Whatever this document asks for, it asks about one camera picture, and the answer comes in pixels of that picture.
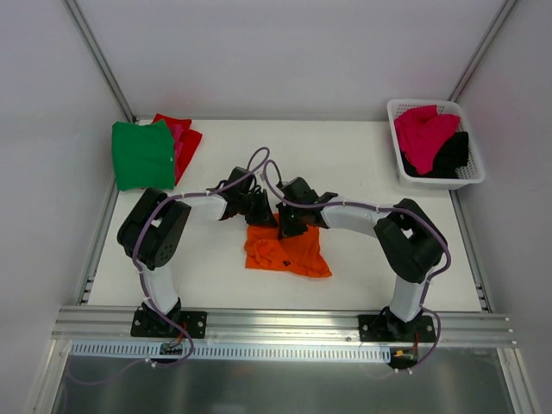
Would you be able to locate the purple cable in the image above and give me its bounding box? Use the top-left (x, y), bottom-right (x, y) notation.
top-left (64, 147), bottom-right (272, 385)
top-left (262, 160), bottom-right (453, 380)

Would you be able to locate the pink folded t shirt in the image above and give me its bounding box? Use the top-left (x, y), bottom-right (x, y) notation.
top-left (171, 124), bottom-right (184, 183)

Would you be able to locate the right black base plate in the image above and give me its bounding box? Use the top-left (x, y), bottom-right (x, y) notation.
top-left (357, 312), bottom-right (436, 343)

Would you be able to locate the white plastic basket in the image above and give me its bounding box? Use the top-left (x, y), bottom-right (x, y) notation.
top-left (386, 98), bottom-right (486, 191)

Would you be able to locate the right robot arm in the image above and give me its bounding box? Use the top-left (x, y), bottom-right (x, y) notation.
top-left (276, 177), bottom-right (450, 342)

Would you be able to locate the green folded t shirt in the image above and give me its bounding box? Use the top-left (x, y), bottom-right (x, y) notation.
top-left (111, 121), bottom-right (175, 191)

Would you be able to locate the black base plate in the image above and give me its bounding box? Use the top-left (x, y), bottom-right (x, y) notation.
top-left (130, 306), bottom-right (208, 339)
top-left (357, 312), bottom-right (436, 343)

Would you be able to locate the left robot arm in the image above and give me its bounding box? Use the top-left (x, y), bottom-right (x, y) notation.
top-left (116, 166), bottom-right (278, 336)

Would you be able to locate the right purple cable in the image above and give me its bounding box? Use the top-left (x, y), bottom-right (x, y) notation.
top-left (262, 160), bottom-right (453, 380)

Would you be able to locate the aluminium mounting rail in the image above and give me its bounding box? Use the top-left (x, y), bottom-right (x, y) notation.
top-left (51, 305), bottom-right (518, 348)

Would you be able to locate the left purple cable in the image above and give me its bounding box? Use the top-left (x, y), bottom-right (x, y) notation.
top-left (64, 147), bottom-right (272, 385)

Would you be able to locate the black t shirt in basket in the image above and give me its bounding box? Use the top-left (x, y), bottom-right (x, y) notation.
top-left (401, 131), bottom-right (469, 179)

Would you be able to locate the orange t shirt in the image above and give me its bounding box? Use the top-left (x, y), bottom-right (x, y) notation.
top-left (244, 225), bottom-right (332, 279)

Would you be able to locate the white slotted cable duct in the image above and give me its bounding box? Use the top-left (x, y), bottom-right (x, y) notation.
top-left (70, 341), bottom-right (391, 364)

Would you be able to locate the red folded t shirt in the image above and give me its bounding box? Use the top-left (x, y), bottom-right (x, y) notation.
top-left (154, 114), bottom-right (203, 185)

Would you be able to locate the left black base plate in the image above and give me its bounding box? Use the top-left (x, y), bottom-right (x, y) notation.
top-left (130, 306), bottom-right (208, 339)

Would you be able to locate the magenta t shirt in basket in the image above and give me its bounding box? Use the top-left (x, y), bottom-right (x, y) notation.
top-left (394, 105), bottom-right (461, 174)

